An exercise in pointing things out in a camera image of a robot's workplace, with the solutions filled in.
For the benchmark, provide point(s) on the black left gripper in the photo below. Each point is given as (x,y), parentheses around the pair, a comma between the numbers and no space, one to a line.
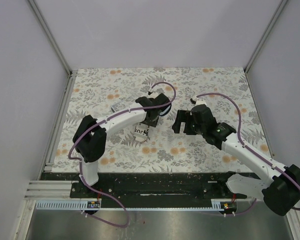
(152,124)

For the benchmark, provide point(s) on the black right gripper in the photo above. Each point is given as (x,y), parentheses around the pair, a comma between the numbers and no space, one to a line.
(182,116)

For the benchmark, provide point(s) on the light blue cleaning cloth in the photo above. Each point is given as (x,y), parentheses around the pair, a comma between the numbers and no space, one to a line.
(166,111)

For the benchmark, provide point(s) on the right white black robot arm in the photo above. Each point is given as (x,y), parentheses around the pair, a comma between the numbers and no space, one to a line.
(277,185)

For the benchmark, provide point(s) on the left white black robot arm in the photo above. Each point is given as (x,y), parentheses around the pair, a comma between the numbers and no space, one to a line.
(89,140)

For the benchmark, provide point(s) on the floral pattern table mat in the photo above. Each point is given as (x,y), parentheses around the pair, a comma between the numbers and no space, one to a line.
(225,90)

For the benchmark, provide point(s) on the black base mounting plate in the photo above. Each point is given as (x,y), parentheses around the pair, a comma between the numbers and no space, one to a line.
(172,189)

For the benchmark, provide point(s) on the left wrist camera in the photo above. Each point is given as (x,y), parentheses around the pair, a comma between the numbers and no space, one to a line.
(152,94)

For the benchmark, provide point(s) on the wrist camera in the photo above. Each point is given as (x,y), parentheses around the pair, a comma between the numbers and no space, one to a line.
(152,94)
(198,101)

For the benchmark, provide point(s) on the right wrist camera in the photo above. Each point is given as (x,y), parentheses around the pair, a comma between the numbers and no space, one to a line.
(198,101)

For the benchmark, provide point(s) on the white slotted cable duct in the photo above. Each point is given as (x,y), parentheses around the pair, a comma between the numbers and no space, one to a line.
(94,205)

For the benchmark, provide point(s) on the left aluminium frame post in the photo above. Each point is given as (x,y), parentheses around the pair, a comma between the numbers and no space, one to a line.
(48,33)

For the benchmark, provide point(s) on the aluminium frame post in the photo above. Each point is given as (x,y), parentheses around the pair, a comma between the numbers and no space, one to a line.
(266,34)
(48,33)

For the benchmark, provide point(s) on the right aluminium frame post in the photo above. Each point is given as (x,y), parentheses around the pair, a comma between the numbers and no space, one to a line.
(266,34)

